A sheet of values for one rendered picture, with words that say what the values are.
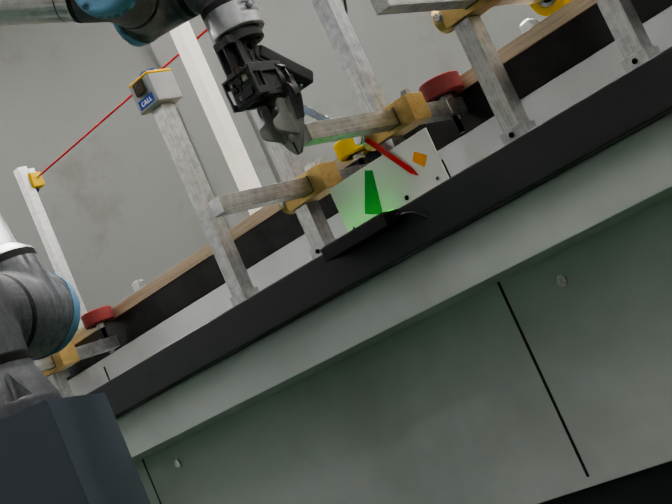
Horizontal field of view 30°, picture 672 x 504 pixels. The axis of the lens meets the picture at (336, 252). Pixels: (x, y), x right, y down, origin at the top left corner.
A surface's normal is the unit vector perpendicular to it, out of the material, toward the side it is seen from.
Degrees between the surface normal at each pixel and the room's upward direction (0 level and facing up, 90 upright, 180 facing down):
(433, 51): 90
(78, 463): 90
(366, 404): 90
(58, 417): 90
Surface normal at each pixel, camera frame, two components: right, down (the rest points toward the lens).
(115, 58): -0.15, -0.07
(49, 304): 0.92, -0.31
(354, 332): -0.65, 0.19
